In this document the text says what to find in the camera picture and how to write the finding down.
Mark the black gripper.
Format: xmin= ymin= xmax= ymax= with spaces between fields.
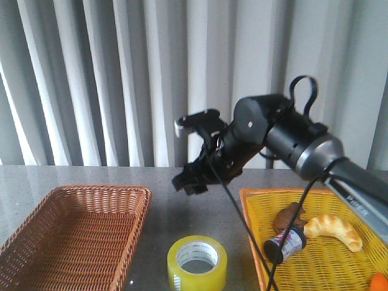
xmin=172 ymin=127 xmax=243 ymax=195

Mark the yellow packing tape roll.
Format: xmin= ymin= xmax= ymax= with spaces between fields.
xmin=167 ymin=235 xmax=227 ymax=291

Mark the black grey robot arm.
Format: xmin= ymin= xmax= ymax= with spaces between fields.
xmin=172 ymin=94 xmax=387 ymax=241

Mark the brown toy bear figurine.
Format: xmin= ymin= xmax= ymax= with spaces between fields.
xmin=273 ymin=202 xmax=307 ymax=233

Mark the small labelled dark jar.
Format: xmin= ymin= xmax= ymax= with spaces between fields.
xmin=263 ymin=226 xmax=307 ymax=264

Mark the toy croissant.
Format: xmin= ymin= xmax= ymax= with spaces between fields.
xmin=304 ymin=214 xmax=363 ymax=252

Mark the yellow plastic woven basket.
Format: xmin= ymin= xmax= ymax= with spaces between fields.
xmin=240 ymin=189 xmax=387 ymax=290

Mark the grey pleated curtain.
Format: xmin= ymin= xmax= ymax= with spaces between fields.
xmin=1 ymin=1 xmax=387 ymax=170

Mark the brown wicker basket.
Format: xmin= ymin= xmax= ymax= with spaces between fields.
xmin=1 ymin=185 xmax=152 ymax=290

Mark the orange fruit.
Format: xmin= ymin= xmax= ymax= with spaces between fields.
xmin=369 ymin=272 xmax=388 ymax=291

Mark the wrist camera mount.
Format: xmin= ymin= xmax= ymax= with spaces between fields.
xmin=174 ymin=109 xmax=227 ymax=138

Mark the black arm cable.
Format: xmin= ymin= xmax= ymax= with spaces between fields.
xmin=196 ymin=75 xmax=349 ymax=291

